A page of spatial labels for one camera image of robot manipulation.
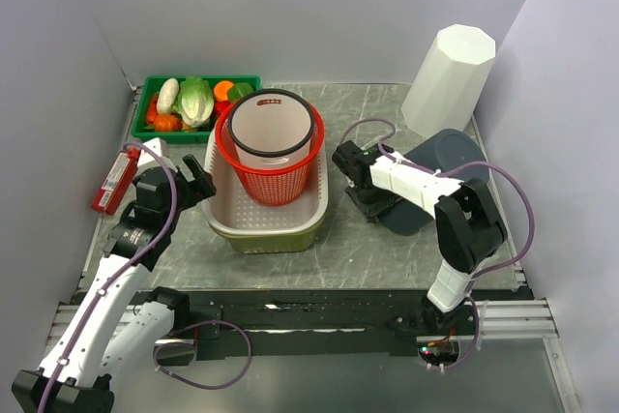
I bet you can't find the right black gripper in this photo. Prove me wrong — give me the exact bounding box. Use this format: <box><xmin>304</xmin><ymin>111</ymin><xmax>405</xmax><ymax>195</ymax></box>
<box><xmin>345</xmin><ymin>182</ymin><xmax>395</xmax><ymax>225</ymax></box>

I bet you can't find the white perforated rectangular basket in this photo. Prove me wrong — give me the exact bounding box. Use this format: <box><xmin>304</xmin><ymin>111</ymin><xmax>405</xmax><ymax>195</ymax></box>
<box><xmin>201</xmin><ymin>135</ymin><xmax>329</xmax><ymax>236</ymax></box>

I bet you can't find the red mesh basket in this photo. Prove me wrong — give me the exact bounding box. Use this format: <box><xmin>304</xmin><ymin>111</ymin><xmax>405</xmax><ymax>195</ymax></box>
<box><xmin>213</xmin><ymin>103</ymin><xmax>325</xmax><ymax>206</ymax></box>

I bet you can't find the olive green rectangular basket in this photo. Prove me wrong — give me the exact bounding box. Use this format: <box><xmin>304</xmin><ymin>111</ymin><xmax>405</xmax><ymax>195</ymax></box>
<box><xmin>211</xmin><ymin>216</ymin><xmax>325</xmax><ymax>254</ymax></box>

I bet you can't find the white round bucket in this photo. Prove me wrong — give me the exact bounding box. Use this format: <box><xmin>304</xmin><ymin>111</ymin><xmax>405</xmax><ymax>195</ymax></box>
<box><xmin>228</xmin><ymin>89</ymin><xmax>315</xmax><ymax>170</ymax></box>

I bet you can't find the dark grey round bucket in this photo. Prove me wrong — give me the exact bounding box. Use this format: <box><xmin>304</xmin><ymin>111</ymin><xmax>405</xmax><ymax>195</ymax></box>
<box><xmin>370</xmin><ymin>129</ymin><xmax>489</xmax><ymax>236</ymax></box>

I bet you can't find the large white faceted container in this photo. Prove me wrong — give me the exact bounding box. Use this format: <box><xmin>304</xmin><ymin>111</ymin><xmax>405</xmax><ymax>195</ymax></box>
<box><xmin>401</xmin><ymin>24</ymin><xmax>496</xmax><ymax>138</ymax></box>

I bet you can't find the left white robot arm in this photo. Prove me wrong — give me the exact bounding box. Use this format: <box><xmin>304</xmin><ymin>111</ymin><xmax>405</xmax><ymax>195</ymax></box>
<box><xmin>12</xmin><ymin>153</ymin><xmax>216</xmax><ymax>412</ymax></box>

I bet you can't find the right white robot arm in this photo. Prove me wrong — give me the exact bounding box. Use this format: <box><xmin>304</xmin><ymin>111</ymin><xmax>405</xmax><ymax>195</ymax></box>
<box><xmin>332</xmin><ymin>140</ymin><xmax>508</xmax><ymax>335</ymax></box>

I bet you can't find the orange toy pumpkin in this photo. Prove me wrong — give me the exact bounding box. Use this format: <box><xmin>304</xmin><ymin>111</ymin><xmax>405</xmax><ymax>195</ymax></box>
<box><xmin>152</xmin><ymin>114</ymin><xmax>183</xmax><ymax>133</ymax></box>

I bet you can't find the red toy tomato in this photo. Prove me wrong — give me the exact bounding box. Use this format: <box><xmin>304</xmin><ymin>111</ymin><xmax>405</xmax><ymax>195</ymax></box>
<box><xmin>213</xmin><ymin>101</ymin><xmax>231</xmax><ymax>118</ymax></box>

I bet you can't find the green plastic tray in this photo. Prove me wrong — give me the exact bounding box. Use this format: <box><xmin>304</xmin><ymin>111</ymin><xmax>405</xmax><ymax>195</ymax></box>
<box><xmin>131</xmin><ymin>74</ymin><xmax>261</xmax><ymax>145</ymax></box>

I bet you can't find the toy napa cabbage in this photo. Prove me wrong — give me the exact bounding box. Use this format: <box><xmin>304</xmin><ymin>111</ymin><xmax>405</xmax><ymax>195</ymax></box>
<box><xmin>173</xmin><ymin>76</ymin><xmax>215</xmax><ymax>128</ymax></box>

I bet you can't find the red toy chili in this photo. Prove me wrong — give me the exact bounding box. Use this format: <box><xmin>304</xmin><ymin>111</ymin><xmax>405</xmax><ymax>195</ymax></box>
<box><xmin>145</xmin><ymin>92</ymin><xmax>159</xmax><ymax>127</ymax></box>

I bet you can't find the red rectangular box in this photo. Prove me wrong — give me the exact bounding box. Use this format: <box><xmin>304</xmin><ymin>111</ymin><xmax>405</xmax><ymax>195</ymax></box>
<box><xmin>91</xmin><ymin>148</ymin><xmax>140</xmax><ymax>215</ymax></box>

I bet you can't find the white toy radish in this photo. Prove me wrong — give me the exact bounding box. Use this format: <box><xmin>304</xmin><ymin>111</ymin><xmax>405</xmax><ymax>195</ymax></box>
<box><xmin>156</xmin><ymin>78</ymin><xmax>180</xmax><ymax>114</ymax></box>

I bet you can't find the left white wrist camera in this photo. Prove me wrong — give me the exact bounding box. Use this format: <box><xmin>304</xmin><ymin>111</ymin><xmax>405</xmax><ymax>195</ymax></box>
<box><xmin>136</xmin><ymin>137</ymin><xmax>175</xmax><ymax>174</ymax></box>

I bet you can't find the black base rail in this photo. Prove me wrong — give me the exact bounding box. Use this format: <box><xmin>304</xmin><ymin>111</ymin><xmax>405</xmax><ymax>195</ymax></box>
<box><xmin>57</xmin><ymin>287</ymin><xmax>533</xmax><ymax>369</ymax></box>

